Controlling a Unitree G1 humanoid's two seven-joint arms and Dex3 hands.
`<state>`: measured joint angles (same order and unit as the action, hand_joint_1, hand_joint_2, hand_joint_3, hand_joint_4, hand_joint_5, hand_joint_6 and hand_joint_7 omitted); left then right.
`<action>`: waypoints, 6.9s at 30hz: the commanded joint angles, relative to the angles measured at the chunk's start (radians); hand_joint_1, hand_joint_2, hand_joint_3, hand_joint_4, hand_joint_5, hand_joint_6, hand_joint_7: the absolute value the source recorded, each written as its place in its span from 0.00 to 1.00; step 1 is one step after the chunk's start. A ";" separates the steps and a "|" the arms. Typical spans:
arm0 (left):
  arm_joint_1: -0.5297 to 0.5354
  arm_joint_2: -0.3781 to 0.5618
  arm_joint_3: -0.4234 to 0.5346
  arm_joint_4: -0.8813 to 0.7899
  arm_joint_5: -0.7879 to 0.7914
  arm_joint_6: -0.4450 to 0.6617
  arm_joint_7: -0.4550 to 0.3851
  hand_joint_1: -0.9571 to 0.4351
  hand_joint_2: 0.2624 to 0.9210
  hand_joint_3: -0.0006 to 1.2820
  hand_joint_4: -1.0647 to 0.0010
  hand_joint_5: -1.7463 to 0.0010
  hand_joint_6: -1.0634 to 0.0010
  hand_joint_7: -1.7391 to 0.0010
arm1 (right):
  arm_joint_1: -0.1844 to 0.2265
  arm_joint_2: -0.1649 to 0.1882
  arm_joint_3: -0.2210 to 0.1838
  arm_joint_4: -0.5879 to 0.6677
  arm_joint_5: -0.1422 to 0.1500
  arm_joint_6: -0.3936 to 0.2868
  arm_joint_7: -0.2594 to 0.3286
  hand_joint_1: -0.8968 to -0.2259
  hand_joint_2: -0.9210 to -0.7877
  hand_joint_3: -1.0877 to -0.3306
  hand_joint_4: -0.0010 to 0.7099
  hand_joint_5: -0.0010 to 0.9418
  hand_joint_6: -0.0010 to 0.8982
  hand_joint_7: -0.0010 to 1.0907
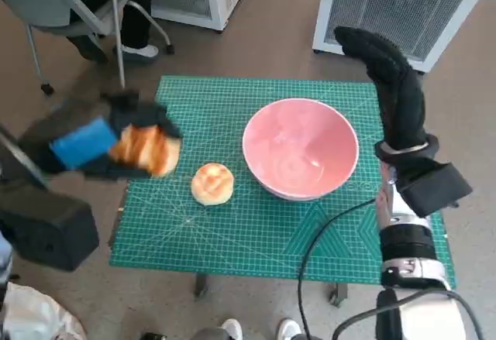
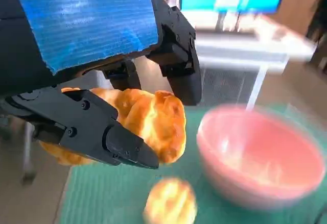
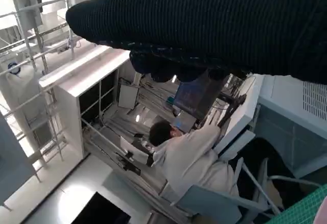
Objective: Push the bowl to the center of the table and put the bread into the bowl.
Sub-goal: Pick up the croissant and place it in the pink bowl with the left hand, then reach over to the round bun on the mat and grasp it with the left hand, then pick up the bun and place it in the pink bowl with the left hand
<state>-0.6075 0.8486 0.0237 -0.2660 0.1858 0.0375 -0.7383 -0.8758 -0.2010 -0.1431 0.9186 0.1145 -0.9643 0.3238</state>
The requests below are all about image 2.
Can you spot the round pale bread bun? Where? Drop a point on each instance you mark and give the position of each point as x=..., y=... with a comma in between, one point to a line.
x=169, y=203

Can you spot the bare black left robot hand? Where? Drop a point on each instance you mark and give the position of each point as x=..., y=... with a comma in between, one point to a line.
x=81, y=17

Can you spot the large white mesh cabinet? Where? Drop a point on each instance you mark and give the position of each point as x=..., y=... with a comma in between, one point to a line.
x=242, y=53

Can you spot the pink bowl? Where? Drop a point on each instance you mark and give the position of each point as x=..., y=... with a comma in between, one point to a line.
x=255, y=157

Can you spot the orange pastry bread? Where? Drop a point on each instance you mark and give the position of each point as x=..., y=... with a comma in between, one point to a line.
x=158, y=127

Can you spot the green cutting mat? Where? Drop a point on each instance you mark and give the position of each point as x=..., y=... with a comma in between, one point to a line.
x=107, y=196

